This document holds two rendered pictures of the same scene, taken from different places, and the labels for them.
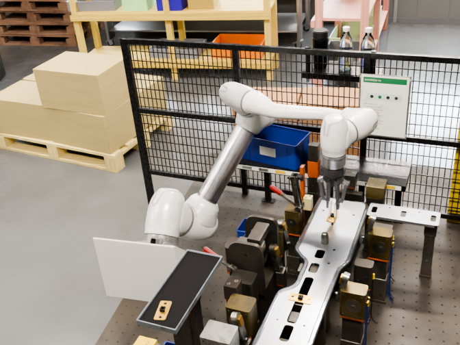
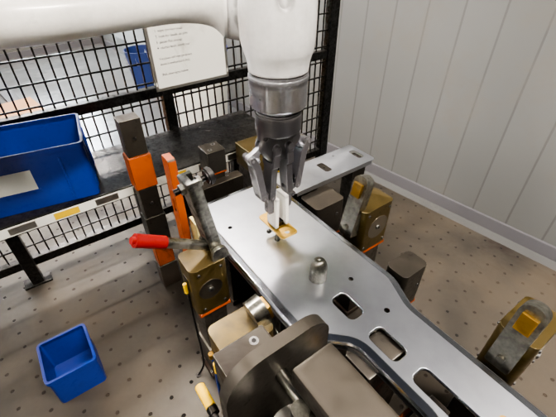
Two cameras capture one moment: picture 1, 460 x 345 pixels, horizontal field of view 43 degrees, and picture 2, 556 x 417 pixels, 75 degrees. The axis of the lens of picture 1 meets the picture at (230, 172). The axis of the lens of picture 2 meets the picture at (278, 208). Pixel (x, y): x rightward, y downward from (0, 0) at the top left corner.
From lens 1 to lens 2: 1.96 m
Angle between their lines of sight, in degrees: 50
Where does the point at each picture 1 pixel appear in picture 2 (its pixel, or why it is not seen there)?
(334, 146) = (309, 34)
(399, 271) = not seen: hidden behind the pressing
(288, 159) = (73, 177)
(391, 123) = (204, 54)
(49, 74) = not seen: outside the picture
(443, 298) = (391, 245)
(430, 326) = (433, 286)
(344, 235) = (322, 243)
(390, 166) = (227, 123)
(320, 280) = (438, 358)
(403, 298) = not seen: hidden behind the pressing
